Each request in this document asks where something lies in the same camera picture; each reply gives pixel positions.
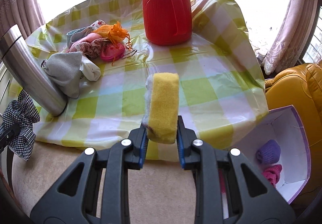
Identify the grey plush pig toy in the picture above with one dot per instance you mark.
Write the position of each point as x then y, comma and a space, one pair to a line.
64, 70

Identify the pink floral curtain right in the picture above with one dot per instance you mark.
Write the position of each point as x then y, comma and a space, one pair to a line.
292, 36

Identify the yellow sponge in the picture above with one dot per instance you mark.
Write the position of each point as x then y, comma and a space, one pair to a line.
161, 107

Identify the pink coin pouch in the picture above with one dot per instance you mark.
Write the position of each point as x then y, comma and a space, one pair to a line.
112, 52

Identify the light blue cloth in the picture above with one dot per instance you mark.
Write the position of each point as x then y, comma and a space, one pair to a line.
77, 34

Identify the pink cloth bundle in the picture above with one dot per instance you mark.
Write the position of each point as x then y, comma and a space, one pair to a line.
88, 39

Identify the black white gingham cloth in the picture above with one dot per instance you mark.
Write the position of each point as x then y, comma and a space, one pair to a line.
17, 126

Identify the yellow leather armchair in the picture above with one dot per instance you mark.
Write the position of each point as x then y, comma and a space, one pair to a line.
300, 86

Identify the steel vacuum flask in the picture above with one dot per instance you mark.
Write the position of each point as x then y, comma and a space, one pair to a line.
23, 67

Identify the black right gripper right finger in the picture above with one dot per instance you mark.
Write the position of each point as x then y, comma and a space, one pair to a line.
229, 189

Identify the purple white storage box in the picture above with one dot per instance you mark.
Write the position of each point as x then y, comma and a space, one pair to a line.
285, 127

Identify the pink curtain left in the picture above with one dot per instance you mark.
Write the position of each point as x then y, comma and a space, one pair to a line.
24, 13

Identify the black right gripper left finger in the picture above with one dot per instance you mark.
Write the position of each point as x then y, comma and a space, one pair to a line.
94, 188

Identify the pink knitted sock ball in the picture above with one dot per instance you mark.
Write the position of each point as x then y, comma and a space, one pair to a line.
273, 174

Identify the white folded cloth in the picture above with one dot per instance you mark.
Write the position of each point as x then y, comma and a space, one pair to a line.
90, 70

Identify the floral print small cloth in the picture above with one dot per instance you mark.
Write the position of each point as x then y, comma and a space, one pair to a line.
93, 49

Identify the purple knitted sock ball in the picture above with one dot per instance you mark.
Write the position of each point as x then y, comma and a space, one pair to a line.
269, 153

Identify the red thermos jug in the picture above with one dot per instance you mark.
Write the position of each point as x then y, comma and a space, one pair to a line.
167, 22

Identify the white fruit print cloth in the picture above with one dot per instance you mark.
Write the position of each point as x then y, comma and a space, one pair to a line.
97, 24

